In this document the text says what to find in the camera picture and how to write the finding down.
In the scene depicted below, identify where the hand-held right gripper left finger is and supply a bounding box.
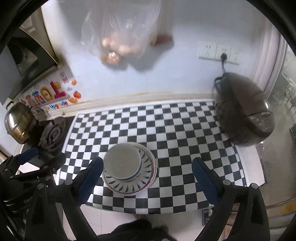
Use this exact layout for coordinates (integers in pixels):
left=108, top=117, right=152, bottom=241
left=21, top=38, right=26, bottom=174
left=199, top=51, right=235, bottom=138
left=24, top=157, right=104, bottom=241

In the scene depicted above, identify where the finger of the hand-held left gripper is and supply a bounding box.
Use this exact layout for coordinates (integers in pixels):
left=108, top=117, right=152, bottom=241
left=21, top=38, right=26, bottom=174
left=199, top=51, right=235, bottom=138
left=0, top=147, right=39, bottom=176
left=14, top=152, right=67, bottom=183

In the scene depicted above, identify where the colourful wall sticker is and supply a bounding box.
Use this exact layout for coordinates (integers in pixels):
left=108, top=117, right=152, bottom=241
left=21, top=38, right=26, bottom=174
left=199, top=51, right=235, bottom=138
left=20, top=72, right=82, bottom=114

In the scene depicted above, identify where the stainless steel pot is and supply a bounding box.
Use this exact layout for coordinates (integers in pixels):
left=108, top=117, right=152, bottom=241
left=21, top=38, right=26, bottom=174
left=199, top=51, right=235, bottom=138
left=4, top=101, right=38, bottom=144

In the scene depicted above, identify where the black plug and cable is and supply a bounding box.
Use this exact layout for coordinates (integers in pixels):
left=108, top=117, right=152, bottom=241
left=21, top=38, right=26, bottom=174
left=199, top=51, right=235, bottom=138
left=214, top=53, right=228, bottom=93

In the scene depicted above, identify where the black and white checkered cloth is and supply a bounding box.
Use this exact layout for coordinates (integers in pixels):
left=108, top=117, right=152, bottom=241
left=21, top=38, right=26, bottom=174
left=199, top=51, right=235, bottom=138
left=57, top=100, right=243, bottom=215

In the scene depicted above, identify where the white framed glass door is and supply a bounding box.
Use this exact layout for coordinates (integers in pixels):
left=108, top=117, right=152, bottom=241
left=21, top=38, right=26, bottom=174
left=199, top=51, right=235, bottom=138
left=251, top=28, right=296, bottom=209

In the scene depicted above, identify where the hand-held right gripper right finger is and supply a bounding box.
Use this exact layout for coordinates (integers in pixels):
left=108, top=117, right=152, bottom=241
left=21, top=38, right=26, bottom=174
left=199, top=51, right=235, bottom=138
left=191, top=157, right=271, bottom=241

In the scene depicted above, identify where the small white plate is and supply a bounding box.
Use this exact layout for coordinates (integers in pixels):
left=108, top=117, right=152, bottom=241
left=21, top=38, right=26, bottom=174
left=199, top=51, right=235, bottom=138
left=103, top=143, right=142, bottom=180

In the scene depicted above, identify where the person's dark clothing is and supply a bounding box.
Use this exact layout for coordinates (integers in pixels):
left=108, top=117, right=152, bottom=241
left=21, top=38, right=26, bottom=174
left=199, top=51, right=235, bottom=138
left=97, top=219, right=176, bottom=241

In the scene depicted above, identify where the small dark floor object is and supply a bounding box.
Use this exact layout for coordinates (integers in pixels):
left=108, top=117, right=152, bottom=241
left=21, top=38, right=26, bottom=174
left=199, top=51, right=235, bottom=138
left=202, top=207, right=212, bottom=226

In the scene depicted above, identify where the brown rice cooker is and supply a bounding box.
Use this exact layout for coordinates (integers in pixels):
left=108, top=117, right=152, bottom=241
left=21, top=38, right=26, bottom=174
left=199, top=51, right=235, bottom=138
left=213, top=72, right=275, bottom=147

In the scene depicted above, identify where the black range hood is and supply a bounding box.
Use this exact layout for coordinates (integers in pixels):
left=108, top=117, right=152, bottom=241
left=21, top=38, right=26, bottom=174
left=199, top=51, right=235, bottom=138
left=0, top=10, right=59, bottom=106

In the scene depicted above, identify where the white wall outlet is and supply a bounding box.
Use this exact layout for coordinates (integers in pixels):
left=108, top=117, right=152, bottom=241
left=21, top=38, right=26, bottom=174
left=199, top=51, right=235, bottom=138
left=215, top=44, right=232, bottom=62
left=229, top=47, right=241, bottom=65
left=198, top=41, right=218, bottom=59

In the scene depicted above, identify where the clear plastic bag of eggs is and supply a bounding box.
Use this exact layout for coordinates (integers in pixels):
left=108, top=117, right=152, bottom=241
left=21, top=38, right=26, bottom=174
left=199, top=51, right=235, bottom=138
left=81, top=0, right=174, bottom=66

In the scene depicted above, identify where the black glass gas stove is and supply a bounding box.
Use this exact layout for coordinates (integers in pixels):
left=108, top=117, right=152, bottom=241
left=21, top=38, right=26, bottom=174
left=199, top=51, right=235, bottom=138
left=14, top=116, right=76, bottom=174

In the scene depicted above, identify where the large white plate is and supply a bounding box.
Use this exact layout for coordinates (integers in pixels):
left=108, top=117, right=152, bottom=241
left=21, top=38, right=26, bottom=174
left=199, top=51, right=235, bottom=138
left=104, top=144, right=158, bottom=193

